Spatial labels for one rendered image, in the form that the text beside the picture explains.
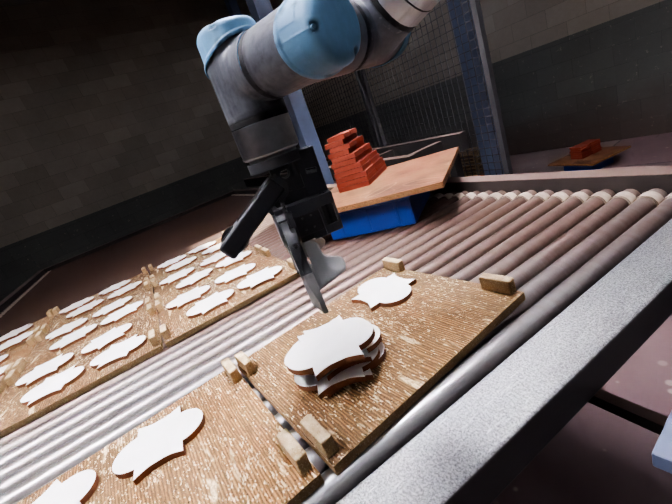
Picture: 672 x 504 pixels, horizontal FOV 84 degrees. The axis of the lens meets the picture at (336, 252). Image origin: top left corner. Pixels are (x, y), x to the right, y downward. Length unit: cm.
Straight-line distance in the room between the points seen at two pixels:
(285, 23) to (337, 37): 5
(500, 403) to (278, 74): 46
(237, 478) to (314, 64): 49
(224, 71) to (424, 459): 49
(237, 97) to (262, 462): 45
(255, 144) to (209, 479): 43
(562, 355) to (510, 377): 8
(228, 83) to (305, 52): 12
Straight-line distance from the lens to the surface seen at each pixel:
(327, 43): 38
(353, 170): 139
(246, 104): 47
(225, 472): 58
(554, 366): 58
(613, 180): 114
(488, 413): 53
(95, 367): 116
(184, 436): 67
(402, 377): 57
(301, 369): 55
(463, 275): 82
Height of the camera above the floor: 129
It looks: 18 degrees down
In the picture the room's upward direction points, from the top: 21 degrees counter-clockwise
